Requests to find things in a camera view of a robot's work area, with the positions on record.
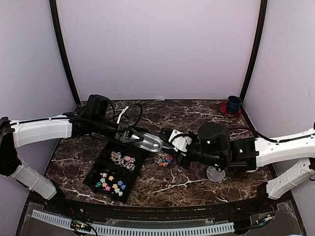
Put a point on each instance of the red plate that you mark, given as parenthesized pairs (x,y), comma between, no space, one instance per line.
(223,110)

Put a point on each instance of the left black frame post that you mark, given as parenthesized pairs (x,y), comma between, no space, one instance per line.
(62,50)

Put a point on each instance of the black front table rail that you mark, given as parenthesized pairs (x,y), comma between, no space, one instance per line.
(189,200)

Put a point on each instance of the clear plastic cup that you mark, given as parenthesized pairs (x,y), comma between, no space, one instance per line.
(163,159)

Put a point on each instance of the right circuit board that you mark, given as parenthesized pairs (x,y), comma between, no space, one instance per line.
(265,219)

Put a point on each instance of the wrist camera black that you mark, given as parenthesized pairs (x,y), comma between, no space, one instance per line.
(213,138)
(96,106)

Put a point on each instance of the swirl lollipops pile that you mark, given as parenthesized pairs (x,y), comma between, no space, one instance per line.
(123,161)

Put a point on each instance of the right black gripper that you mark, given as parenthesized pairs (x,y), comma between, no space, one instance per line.
(178,152)

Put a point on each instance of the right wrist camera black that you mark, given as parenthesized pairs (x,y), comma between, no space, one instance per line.
(213,138)

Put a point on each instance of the left circuit board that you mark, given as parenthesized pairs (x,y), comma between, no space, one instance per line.
(80,226)

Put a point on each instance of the blue mug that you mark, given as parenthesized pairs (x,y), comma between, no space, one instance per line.
(233,104)

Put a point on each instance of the metal scoop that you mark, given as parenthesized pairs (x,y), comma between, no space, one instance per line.
(147,142)

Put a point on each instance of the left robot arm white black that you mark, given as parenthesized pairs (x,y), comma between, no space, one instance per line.
(19,133)

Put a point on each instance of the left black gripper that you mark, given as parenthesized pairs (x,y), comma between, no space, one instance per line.
(123,130)

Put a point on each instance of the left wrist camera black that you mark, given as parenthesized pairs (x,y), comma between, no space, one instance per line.
(96,106)

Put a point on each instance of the clear plastic lid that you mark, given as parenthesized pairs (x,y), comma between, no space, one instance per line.
(214,175)

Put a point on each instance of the black three-compartment candy tray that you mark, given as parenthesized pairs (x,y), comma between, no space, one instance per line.
(103,163)

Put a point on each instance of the star candies pile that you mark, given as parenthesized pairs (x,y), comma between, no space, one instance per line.
(110,184)

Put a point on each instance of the right black frame post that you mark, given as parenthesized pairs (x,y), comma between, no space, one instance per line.
(255,48)

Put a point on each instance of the black frame post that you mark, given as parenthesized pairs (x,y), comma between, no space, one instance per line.
(255,48)
(62,50)

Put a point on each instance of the circuit board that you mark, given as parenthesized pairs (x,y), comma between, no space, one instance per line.
(265,219)
(80,226)

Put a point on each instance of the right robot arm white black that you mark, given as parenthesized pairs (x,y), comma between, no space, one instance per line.
(249,154)

